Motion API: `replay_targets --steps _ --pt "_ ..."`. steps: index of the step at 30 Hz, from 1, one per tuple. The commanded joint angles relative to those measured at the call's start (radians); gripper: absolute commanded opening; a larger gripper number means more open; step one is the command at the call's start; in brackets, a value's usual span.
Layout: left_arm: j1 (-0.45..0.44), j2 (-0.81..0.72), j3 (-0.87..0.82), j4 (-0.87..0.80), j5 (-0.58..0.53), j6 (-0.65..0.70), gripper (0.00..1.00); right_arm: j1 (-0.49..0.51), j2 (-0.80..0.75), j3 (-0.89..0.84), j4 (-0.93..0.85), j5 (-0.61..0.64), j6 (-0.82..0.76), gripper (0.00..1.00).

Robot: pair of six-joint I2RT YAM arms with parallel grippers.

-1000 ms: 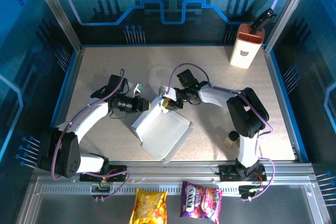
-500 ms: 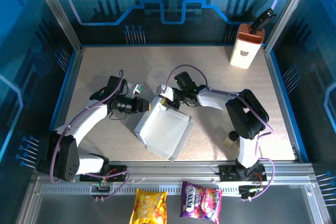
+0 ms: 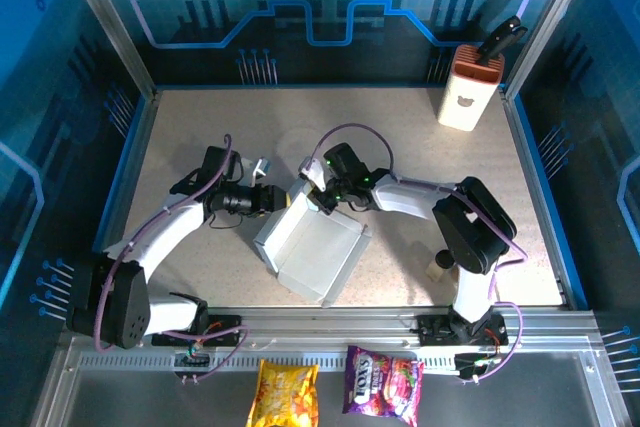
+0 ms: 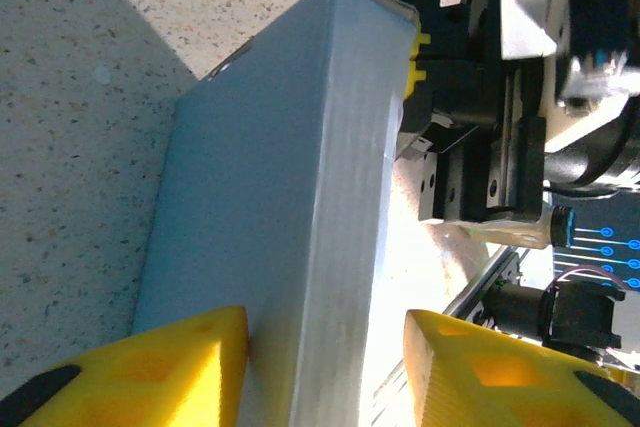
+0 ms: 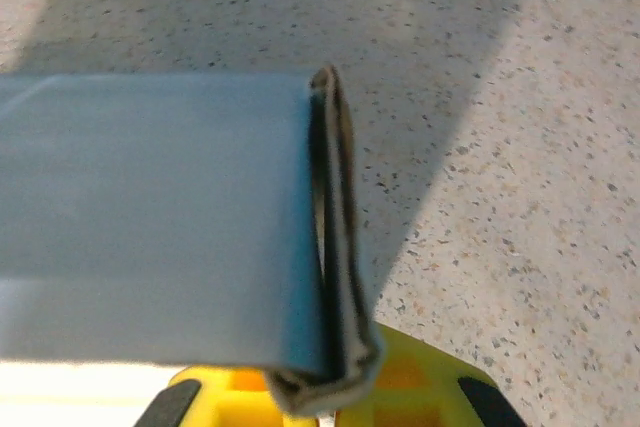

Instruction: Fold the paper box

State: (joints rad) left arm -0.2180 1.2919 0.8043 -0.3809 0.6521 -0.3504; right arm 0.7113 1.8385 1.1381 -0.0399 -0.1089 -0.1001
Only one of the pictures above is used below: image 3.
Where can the cream knife block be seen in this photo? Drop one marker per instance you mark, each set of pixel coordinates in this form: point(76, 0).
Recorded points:
point(465, 97)

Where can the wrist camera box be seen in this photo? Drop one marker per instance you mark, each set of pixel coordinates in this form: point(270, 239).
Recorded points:
point(312, 174)
point(262, 167)

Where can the aluminium frame post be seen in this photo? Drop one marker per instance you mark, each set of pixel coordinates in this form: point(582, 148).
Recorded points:
point(547, 22)
point(114, 27)

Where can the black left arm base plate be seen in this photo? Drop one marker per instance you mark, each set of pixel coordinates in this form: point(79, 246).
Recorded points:
point(225, 329)

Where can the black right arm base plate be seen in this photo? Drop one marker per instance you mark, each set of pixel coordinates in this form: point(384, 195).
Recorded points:
point(435, 329)

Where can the yellow snack bag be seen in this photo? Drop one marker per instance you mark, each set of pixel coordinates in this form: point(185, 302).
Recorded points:
point(285, 392)

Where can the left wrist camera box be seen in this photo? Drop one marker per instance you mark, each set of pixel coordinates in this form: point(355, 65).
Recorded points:
point(262, 167)

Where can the aluminium side rail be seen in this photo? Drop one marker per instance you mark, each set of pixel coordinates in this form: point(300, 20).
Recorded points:
point(147, 117)
point(515, 117)

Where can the aluminium mounting rail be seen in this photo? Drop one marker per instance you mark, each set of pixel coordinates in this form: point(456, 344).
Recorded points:
point(325, 319)

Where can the purple candy bag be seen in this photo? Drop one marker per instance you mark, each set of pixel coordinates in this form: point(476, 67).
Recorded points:
point(382, 382)

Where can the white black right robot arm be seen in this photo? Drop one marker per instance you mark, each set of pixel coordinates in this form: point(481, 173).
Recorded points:
point(405, 197)

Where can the grey metal shelf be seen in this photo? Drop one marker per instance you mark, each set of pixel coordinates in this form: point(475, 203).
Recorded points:
point(125, 397)

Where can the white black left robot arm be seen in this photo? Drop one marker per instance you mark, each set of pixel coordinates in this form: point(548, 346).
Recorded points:
point(120, 307)

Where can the white cardboard paper box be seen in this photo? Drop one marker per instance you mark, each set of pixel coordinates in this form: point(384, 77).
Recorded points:
point(315, 252)

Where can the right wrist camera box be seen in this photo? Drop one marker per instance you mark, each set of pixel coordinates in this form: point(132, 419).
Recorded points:
point(312, 174)

